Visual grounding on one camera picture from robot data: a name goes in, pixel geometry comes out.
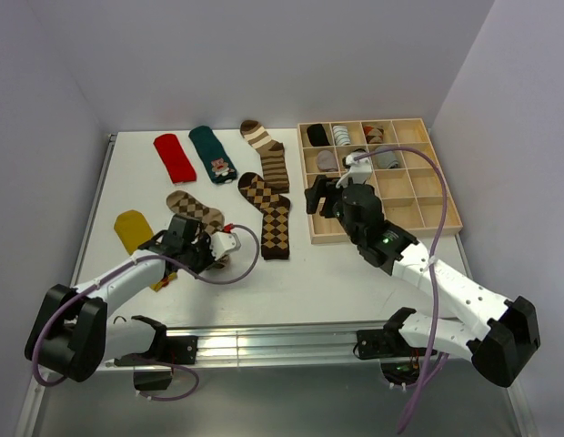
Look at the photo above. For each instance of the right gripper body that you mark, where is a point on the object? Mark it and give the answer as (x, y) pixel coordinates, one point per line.
(333, 206)

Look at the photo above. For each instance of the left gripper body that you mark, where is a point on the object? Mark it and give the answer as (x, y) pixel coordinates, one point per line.
(199, 254)

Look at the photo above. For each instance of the light brown argyle sock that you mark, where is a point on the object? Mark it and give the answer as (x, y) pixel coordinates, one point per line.
(185, 205)

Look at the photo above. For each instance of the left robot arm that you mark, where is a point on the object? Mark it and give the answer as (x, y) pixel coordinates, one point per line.
(68, 337)

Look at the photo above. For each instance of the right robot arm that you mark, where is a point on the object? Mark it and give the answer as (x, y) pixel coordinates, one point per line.
(497, 335)

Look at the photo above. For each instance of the rolled beige sock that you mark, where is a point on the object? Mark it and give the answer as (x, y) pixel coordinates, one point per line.
(326, 161)

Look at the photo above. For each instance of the dark brown argyle sock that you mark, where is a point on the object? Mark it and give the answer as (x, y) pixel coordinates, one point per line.
(275, 209)

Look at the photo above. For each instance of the brown striped sock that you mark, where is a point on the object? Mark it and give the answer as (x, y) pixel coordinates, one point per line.
(271, 153)

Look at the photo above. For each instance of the rolled black white sock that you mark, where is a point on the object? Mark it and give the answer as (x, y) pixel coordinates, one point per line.
(355, 152)

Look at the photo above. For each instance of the yellow bear sock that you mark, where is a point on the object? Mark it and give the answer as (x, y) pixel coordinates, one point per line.
(133, 230)

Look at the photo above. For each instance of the rolled white striped sock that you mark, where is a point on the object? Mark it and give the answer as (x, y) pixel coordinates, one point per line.
(341, 135)

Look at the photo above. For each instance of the rolled grey sock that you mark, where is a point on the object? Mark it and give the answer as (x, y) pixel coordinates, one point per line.
(386, 158)

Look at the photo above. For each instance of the red sock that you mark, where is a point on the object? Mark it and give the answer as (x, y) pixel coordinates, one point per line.
(177, 164)

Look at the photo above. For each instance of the rolled orange argyle sock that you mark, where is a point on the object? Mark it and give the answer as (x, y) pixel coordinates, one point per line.
(373, 134)

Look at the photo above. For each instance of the green bear sock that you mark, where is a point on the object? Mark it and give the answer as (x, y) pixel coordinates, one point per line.
(216, 161)

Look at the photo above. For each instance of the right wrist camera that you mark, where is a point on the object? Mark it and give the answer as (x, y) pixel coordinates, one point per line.
(359, 169)

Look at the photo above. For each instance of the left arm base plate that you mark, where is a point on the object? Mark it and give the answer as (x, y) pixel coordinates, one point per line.
(180, 350)

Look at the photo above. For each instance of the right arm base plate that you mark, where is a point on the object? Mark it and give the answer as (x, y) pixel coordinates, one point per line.
(376, 344)

